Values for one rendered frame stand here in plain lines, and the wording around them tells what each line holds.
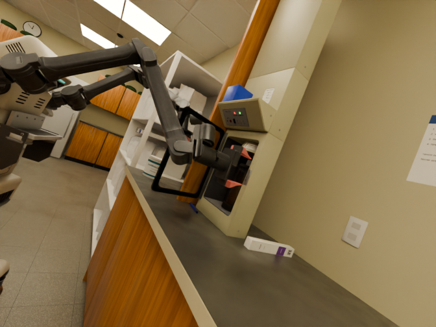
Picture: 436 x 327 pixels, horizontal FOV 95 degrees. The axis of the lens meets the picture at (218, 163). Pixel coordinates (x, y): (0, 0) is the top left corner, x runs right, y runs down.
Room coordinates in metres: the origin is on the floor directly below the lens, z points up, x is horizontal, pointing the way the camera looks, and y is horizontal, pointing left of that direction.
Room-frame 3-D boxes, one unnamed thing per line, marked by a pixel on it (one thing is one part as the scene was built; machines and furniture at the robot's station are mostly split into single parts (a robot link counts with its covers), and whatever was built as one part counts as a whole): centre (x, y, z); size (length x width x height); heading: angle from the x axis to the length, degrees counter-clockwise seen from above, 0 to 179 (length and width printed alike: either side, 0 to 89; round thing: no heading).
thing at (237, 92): (1.02, 0.03, 1.55); 0.10 x 0.10 x 0.09; 33
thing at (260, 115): (0.94, -0.01, 1.46); 0.32 x 0.11 x 0.10; 33
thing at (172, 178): (0.98, 0.13, 1.19); 0.30 x 0.01 x 0.40; 140
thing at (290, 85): (1.04, -0.17, 1.32); 0.32 x 0.25 x 0.77; 33
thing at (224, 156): (0.65, 0.00, 1.21); 0.07 x 0.07 x 0.10; 33
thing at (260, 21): (1.25, -0.07, 1.64); 0.49 x 0.03 x 1.40; 123
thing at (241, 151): (0.69, -0.06, 1.25); 0.09 x 0.07 x 0.07; 123
